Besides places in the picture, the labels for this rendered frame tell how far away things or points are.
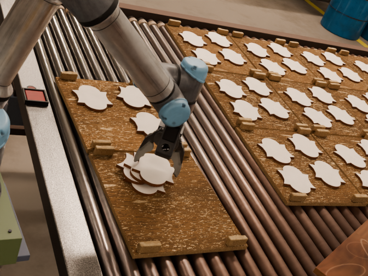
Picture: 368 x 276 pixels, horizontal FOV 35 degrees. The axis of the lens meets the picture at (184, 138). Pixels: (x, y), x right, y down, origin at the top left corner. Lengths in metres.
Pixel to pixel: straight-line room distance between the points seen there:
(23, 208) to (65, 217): 1.37
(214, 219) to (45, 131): 0.58
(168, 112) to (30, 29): 0.36
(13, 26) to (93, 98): 0.69
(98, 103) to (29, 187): 1.15
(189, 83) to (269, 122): 0.82
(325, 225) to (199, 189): 0.43
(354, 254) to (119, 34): 0.87
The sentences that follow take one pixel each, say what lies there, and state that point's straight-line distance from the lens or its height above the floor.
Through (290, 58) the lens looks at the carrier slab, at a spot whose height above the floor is 0.94.
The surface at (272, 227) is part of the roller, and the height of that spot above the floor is 0.92.
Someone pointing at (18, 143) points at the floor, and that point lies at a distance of 3.29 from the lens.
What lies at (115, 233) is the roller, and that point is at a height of 0.92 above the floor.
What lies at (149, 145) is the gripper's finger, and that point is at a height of 1.05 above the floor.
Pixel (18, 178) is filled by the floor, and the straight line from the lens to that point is 3.06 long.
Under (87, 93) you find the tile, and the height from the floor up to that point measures 0.95.
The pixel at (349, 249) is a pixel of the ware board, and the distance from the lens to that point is 1.66.
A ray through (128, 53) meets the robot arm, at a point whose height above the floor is 1.41.
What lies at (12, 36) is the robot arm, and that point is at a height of 1.34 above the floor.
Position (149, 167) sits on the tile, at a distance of 1.67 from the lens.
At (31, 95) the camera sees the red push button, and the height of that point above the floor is 0.93.
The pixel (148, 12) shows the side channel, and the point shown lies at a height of 0.95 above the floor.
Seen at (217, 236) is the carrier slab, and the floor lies 0.94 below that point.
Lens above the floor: 1.93
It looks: 31 degrees down
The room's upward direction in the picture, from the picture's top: 22 degrees clockwise
